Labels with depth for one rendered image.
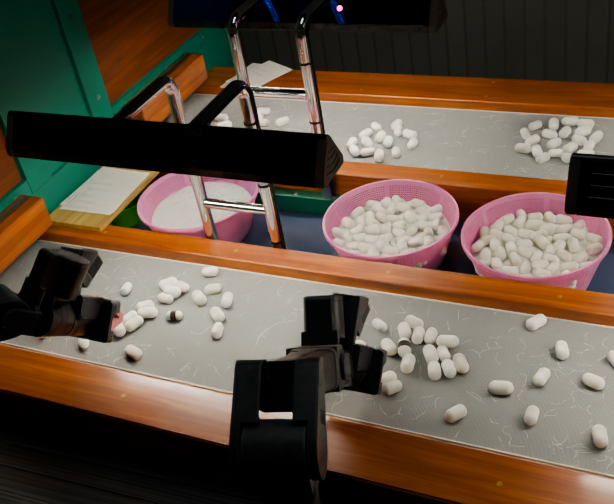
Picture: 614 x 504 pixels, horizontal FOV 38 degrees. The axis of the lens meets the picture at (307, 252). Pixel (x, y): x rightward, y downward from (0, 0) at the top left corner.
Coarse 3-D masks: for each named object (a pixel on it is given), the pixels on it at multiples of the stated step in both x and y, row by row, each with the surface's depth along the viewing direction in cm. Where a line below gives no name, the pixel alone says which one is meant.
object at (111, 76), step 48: (0, 0) 173; (48, 0) 185; (96, 0) 200; (144, 0) 216; (0, 48) 174; (48, 48) 187; (96, 48) 202; (144, 48) 218; (192, 48) 235; (0, 96) 175; (48, 96) 189; (96, 96) 202; (0, 144) 179; (0, 192) 180
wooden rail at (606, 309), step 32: (160, 256) 177; (192, 256) 173; (224, 256) 170; (256, 256) 169; (288, 256) 167; (320, 256) 165; (384, 288) 157; (416, 288) 154; (448, 288) 152; (480, 288) 151; (512, 288) 149; (544, 288) 148; (576, 320) 144; (608, 320) 141
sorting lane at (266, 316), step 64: (128, 256) 180; (192, 320) 160; (256, 320) 157; (384, 320) 152; (448, 320) 149; (512, 320) 147; (192, 384) 146; (448, 384) 137; (576, 384) 133; (512, 448) 125; (576, 448) 124
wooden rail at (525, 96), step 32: (256, 96) 230; (320, 96) 222; (352, 96) 218; (384, 96) 214; (416, 96) 211; (448, 96) 208; (480, 96) 206; (512, 96) 204; (544, 96) 201; (576, 96) 199; (608, 96) 196
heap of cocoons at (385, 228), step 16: (368, 208) 182; (384, 208) 179; (400, 208) 179; (416, 208) 180; (432, 208) 176; (352, 224) 177; (368, 224) 176; (384, 224) 176; (400, 224) 174; (416, 224) 173; (432, 224) 172; (448, 224) 174; (336, 240) 173; (352, 240) 173; (368, 240) 171; (384, 240) 170; (400, 240) 168; (416, 240) 168; (432, 240) 168
